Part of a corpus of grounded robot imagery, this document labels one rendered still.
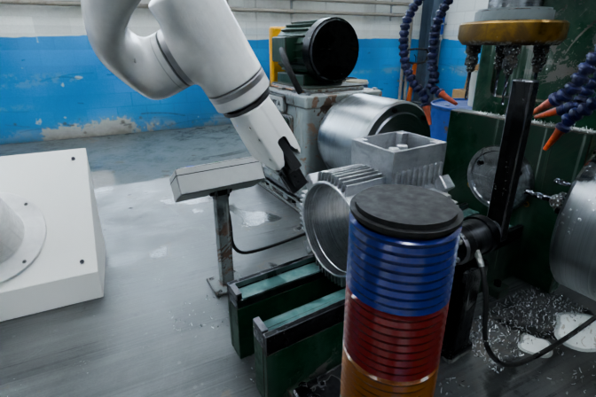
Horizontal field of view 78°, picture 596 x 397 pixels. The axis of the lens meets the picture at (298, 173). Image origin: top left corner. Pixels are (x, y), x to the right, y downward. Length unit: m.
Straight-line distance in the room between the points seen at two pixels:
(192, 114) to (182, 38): 5.73
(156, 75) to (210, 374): 0.46
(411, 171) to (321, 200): 0.17
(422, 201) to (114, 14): 0.32
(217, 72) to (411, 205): 0.33
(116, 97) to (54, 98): 0.76
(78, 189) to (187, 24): 0.57
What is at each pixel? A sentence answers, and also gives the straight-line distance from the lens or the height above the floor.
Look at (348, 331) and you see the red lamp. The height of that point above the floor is 1.13.
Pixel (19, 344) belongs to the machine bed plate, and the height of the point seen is 0.80.
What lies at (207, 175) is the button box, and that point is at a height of 1.06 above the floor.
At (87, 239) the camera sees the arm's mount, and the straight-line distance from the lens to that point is 0.90.
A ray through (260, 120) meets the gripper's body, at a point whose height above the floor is 1.20.
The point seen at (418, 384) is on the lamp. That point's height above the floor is 1.12.
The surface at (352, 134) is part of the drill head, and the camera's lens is 0.92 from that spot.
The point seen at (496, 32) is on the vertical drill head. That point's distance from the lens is 0.76.
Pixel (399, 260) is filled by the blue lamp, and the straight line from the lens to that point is 0.19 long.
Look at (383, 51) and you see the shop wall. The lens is 7.57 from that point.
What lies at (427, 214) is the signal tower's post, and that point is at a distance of 0.20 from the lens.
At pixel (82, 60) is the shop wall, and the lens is 6.05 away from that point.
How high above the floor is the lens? 1.30
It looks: 20 degrees down
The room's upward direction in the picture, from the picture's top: straight up
